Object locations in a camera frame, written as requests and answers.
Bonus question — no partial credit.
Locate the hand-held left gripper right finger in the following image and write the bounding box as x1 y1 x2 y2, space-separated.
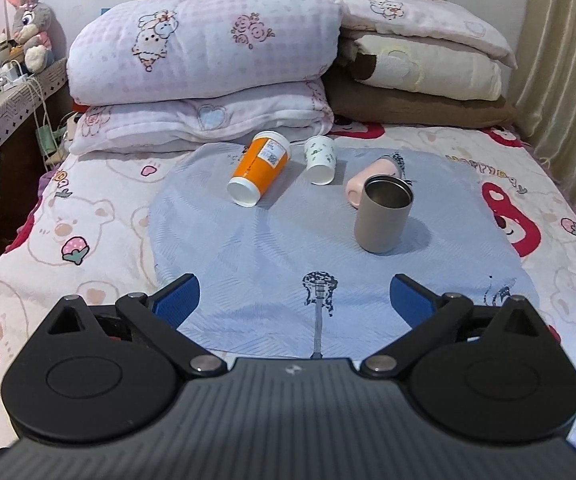
360 273 543 379

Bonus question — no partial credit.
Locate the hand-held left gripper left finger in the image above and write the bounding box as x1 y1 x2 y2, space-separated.
42 273 227 379

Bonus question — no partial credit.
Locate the pink cup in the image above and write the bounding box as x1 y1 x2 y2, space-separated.
345 156 404 210

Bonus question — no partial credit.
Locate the orange paper cup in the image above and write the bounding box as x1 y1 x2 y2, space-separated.
227 130 292 208

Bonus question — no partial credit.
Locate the small white patterned paper cup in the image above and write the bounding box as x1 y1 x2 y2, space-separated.
303 135 338 186

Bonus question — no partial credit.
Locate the grey metal tumbler cup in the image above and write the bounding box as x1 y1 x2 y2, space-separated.
353 174 413 254

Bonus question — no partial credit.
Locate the blue-grey guitar print mat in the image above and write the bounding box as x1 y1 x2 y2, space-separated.
147 141 539 361

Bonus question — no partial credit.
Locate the cartoon bear printed bedsheet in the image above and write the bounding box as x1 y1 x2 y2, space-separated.
0 119 576 467

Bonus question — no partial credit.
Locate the pink heart print folded quilt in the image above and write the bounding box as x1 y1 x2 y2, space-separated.
69 79 335 157

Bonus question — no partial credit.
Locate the beige curtain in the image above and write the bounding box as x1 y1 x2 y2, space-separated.
512 0 576 222

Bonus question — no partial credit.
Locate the cream brown pillow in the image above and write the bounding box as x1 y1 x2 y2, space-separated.
339 30 504 102

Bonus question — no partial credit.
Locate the side table with patterned cloth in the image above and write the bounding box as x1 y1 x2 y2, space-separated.
0 57 70 195

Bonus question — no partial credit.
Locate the large pink checked folded quilt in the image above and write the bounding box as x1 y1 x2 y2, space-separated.
66 0 345 107

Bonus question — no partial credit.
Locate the pink bear print pillow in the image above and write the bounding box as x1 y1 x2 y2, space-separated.
305 0 518 70

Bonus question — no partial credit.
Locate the grey rabbit plush toy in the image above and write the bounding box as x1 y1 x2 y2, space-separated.
5 0 60 75

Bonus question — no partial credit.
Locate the white charging cable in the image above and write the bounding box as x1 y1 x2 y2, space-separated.
27 60 65 172

